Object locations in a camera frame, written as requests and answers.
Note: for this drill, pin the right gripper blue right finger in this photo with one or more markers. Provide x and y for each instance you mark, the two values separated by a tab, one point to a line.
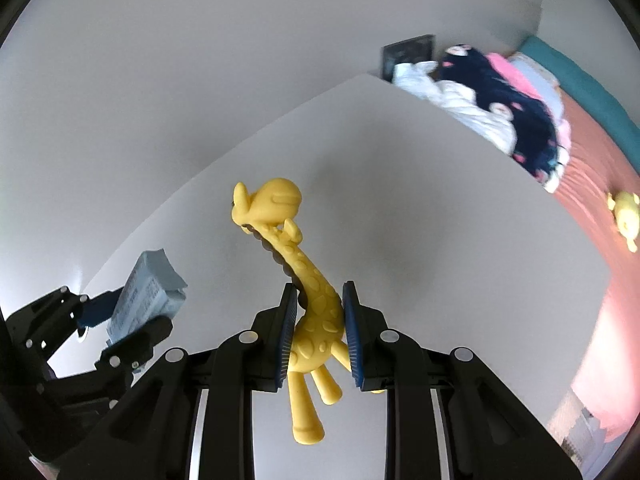
354	333

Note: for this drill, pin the pink bed mattress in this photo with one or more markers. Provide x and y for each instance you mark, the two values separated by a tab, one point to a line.
607	382

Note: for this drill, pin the navy patterned garment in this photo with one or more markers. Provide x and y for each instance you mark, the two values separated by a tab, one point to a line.
536	146

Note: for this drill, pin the white crumpled cloth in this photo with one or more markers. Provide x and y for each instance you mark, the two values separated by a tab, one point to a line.
459	101

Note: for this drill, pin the light blue folded blanket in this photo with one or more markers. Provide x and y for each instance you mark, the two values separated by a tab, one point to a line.
546	84

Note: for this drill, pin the black picture frame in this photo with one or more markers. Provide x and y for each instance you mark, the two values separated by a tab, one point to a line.
413	50

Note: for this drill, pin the teal pillow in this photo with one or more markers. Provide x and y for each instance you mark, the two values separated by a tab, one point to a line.
600	104

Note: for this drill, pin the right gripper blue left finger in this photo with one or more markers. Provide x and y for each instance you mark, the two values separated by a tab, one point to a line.
284	325

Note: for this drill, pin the yellow duck plush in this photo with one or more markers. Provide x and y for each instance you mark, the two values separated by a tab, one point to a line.
625	209

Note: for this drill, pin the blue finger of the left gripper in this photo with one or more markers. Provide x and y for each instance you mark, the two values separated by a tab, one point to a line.
136	349
99	309

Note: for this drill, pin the yellow giraffe teether toy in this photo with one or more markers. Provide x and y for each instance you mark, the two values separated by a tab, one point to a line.
319	335

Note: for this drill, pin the light blue wipes packet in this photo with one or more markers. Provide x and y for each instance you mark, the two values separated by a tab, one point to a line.
153	289

